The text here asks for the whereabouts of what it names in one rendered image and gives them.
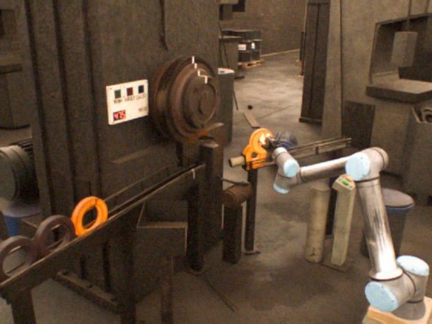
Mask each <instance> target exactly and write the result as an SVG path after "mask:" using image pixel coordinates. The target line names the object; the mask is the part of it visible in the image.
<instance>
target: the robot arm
mask: <svg viewBox="0 0 432 324"><path fill-rule="evenodd" d="M276 137H277V136H275V137H270V134H269V133H268V134H267V135H266V136H264V134H262V137H261V138H260V144H261V147H262V148H263V149H265V151H267V152H269V154H268V156H267V157H266V158H265V162H266V163H270V162H272V161H273V160H274V162H275V163H276V164H277V165H278V171H277V174H276V177H275V181H274V188H275V190H277V191H278V192H282V193H286V192H288V191H289V188H291V187H293V186H297V185H299V184H302V183H308V182H311V181H315V180H319V179H326V178H330V177H334V176H342V174H346V173H347V174H348V176H349V177H350V178H351V179H352V180H353V181H354V184H355V189H356V192H357V199H358V204H359V208H360V211H361V218H362V222H363V226H364V233H365V237H366V241H367V248H368V252H369V256H370V263H371V267H372V269H371V270H370V271H369V277H370V283H368V284H367V286H366V289H365V294H366V295H367V299H368V301H369V302H370V304H371V305H372V306H373V307H376V308H377V309H378V310H380V311H382V312H391V313H392V314H394V315H395V316H397V317H399V318H402V319H407V320H417V319H421V318H422V317H424V316H425V315H426V311H427V308H426V305H425V302H424V295H425V291H426V286H427V279H428V275H429V267H428V265H427V264H426V262H425V261H423V260H421V259H419V258H415V257H413V256H399V257H398V258H397V259H396V260H395V253H394V249H393V244H392V238H391V234H390V229H389V222H388V218H387V214H386V208H385V204H384V199H383V192H382V188H381V184H380V174H379V172H380V171H381V170H383V169H385V168H386V166H387V164H388V156H387V154H386V152H385V151H384V150H382V149H380V148H369V149H366V150H363V151H362V152H359V153H356V154H354V155H352V156H350V157H345V158H342V159H337V160H332V161H329V162H325V163H321V164H316V165H312V166H308V167H299V165H298V163H297V162H296V161H295V159H293V158H292V156H290V155H289V153H288V152H287V151H286V149H285V148H282V147H281V146H282V145H281V143H280V142H279V141H280V139H279V138H278V137H277V138H278V139H276Z"/></svg>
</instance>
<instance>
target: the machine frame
mask: <svg viewBox="0 0 432 324"><path fill-rule="evenodd" d="M13 2H14V13H15V19H16V25H17V34H18V41H19V47H20V52H21V63H22V69H23V75H24V85H25V91H26V98H27V108H28V113H29V120H30V130H31V136H32V143H33V154H34V160H35V165H36V172H37V182H38V188H39V194H40V205H41V211H42V216H43V221H45V220H46V219H47V218H49V217H52V216H53V215H58V214H60V215H63V216H66V217H68V218H71V217H72V214H73V212H74V209H75V208H76V206H78V205H79V204H80V203H81V202H82V200H83V199H85V198H87V197H90V196H94V197H97V198H99V199H102V201H103V199H106V198H108V197H109V196H111V195H113V194H115V193H117V192H118V191H120V190H122V189H124V188H125V187H127V186H130V185H131V184H134V183H136V182H138V181H139V180H141V179H143V178H145V177H146V176H149V174H150V173H153V172H154V171H156V170H158V169H160V168H162V167H165V166H166V165H168V164H170V163H172V162H174V161H176V155H177V154H178V159H179V164H178V166H176V163H174V164H172V165H170V174H173V173H175V172H177V171H179V170H182V169H185V168H187V167H189V158H186V159H185V157H186V156H189V155H190V154H193V156H191V164H192V165H193V164H195V161H199V162H201V145H203V144H204V143H205V142H207V141H213V142H215V144H217V145H220V177H221V178H223V169H224V124H223V123H219V122H218V116H217V117H216V118H215V120H214V121H213V123H212V124H210V126H209V128H208V129H207V130H206V132H205V133H204V136H210V137H215V138H216V139H205V140H197V141H194V142H193V143H188V144H186V143H181V142H178V141H171V140H170V139H168V138H166V137H165V136H164V135H163V134H162V132H161V131H159V130H157V129H156V128H155V127H154V126H153V124H152V122H151V120H150V117H149V115H145V116H140V117H137V118H134V119H128V120H126V121H122V122H118V123H117V124H114V125H110V124H109V112H108V102H107V90H106V87H107V86H112V85H116V84H124V83H129V82H134V81H142V80H147V81H148V86H149V84H150V81H151V79H152V77H153V75H154V73H155V72H156V71H157V70H158V68H159V67H160V66H161V65H162V64H164V63H165V62H169V61H171V60H172V59H174V58H176V57H177V56H198V57H200V58H203V59H204V60H205V61H206V62H208V63H209V65H210V66H211V67H212V69H213V72H214V76H215V79H216V82H217V84H218V51H219V8H220V0H167V2H166V15H167V44H168V46H169V48H170V51H167V50H166V47H165V45H164V38H163V37H160V35H161V34H164V29H163V2H160V0H13ZM222 192H223V181H221V180H219V181H217V182H216V183H207V182H204V232H203V253H204V252H206V251H207V249H210V248H211V247H212V246H213V245H215V244H216V243H217V242H218V241H220V240H221V237H222V236H223V227H222V202H221V193H222ZM169 202H188V230H187V241H186V256H173V275H175V274H176V273H177V272H179V271H180V270H181V269H183V268H185V267H186V266H187V265H188V264H190V263H191V187H190V188H188V189H187V190H185V191H182V192H181V193H180V194H178V195H176V196H175V197H173V198H172V199H170V200H169ZM138 221H139V220H138ZM138 221H136V222H135V223H134V224H131V226H130V231H131V243H132V256H133V269H134V283H135V304H137V303H138V302H139V301H141V300H142V299H144V298H145V297H146V296H148V295H149V294H150V293H151V292H153V291H154V290H155V289H158V288H159V287H160V261H159V256H139V255H138V239H137V226H138ZM51 278H52V279H54V280H56V281H57V282H59V283H61V284H62V285H64V286H65V287H67V288H69V289H71V290H73V291H75V292H77V293H79V294H80V295H82V296H84V297H86V298H87V299H89V300H92V301H93V302H95V303H97V304H99V305H101V306H102V307H105V308H107V309H108V310H109V311H110V312H112V313H115V314H116V315H118V314H119V294H118V283H117V272H116V253H115V242H114V237H113V238H111V239H109V240H107V241H106V242H104V243H102V244H101V245H99V246H98V247H97V248H95V249H93V250H91V251H90V252H89V253H88V254H87V255H86V256H84V257H82V258H81V259H79V260H78V261H76V262H73V263H72V264H70V265H69V266H68V267H66V268H64V269H63V270H61V271H60V272H58V273H57V274H55V275H53V276H52V277H51Z"/></svg>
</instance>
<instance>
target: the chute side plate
mask: <svg viewBox="0 0 432 324"><path fill-rule="evenodd" d="M194 172H195V179H194ZM202 176H204V180H205V166H203V167H201V168H199V169H197V170H195V171H193V172H191V173H189V174H186V176H184V177H182V178H181V179H178V180H177V181H176V182H174V183H172V184H170V185H169V186H167V187H166V188H164V189H162V190H161V191H159V192H156V193H155V194H153V195H152V196H150V197H148V198H147V199H145V200H144V201H143V202H141V203H140V204H138V205H136V206H135V207H134V208H130V209H129V210H128V211H126V212H124V213H122V214H121V215H119V216H118V217H116V218H114V219H112V220H111V221H109V222H108V223H106V224H104V225H102V226H100V228H98V229H96V230H95V231H94V232H92V233H90V234H88V235H87V236H86V237H83V238H82V239H80V240H79V241H77V242H74V243H73V244H71V245H70V246H68V247H66V248H64V249H63V250H61V251H60V252H58V253H56V254H55V255H53V256H52V257H51V258H49V259H47V260H46V261H45V262H43V263H40V264H39V265H37V266H35V267H34V268H32V269H31V270H29V271H27V272H25V273H23V274H22V275H21V276H19V277H17V278H16V279H14V280H13V281H10V282H9V283H7V284H6V285H3V286H2V291H4V295H5V299H6V302H7V305H9V304H11V303H13V302H14V301H16V300H17V295H16V293H17V292H19V291H21V290H23V289H24V288H25V287H26V286H28V285H30V290H33V289H34V288H35V287H37V285H39V284H42V283H43V282H44V281H46V280H47V279H49V278H51V277H52V276H53V275H55V274H57V273H58V272H60V271H61V270H63V269H64V268H66V267H68V266H69V265H70V264H72V263H73V262H76V261H78V260H79V259H81V258H82V257H84V256H86V255H87V254H88V253H89V252H90V251H91V250H93V249H95V248H97V247H98V246H99V245H101V244H102V243H104V242H106V241H107V240H109V239H111V238H113V237H114V236H115V235H117V234H118V233H120V232H122V228H121V226H122V225H123V224H125V223H127V222H129V221H130V226H131V224H134V223H135V222H136V221H138V220H139V218H140V215H141V211H142V209H143V206H144V203H145V201H165V202H168V201H169V200H170V199H172V198H173V197H175V196H176V195H178V194H180V193H181V192H182V191H185V190H187V189H188V188H190V187H192V186H194V185H196V184H197V183H198V178H200V177H202Z"/></svg>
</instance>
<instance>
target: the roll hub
mask: <svg viewBox="0 0 432 324"><path fill-rule="evenodd" d="M209 78H211V77H208V76H206V83H205V77H203V76H197V77H195V78H193V79H192V80H191V81H190V83H189V85H188V87H187V88H186V92H185V95H184V100H183V112H184V116H185V118H186V121H187V122H188V124H190V126H191V127H193V128H196V129H203V128H202V123H204V124H205V127H204V129H206V128H208V127H209V126H210V124H212V123H213V121H214V120H215V118H216V117H214V114H215V113H217V114H218V110H219V106H220V95H218V94H217V92H218V91H219V87H218V84H217V82H216V80H215V79H213V78H211V82H208V79H209ZM196 87H197V88H198V89H199V90H198V92H195V88H196ZM193 111H194V112H195V115H194V116H192V112H193Z"/></svg>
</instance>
